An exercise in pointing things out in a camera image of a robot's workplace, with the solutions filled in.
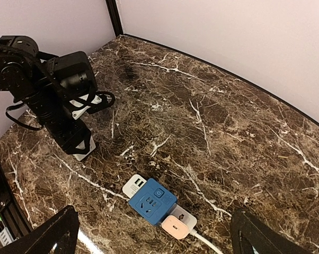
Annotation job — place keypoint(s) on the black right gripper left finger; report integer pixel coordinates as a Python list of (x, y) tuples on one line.
[(58, 234)]

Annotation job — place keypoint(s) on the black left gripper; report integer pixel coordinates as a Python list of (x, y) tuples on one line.
[(69, 135)]

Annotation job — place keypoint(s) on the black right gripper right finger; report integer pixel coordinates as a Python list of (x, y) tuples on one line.
[(250, 235)]

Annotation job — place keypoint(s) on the pink plug adapter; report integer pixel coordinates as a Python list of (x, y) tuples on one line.
[(174, 227)]

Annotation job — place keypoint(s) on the white universal power strip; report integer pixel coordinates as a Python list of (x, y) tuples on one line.
[(135, 183)]

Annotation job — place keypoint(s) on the blue cube socket adapter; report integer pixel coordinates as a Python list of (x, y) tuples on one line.
[(153, 202)]

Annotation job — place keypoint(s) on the white cube socket adapter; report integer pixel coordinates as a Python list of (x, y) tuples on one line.
[(82, 146)]

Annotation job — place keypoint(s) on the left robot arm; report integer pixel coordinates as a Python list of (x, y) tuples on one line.
[(47, 89)]

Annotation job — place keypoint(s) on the black table frame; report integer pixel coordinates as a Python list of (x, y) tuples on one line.
[(213, 140)]

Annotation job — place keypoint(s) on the slotted cable duct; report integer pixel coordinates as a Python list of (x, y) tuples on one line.
[(5, 237)]

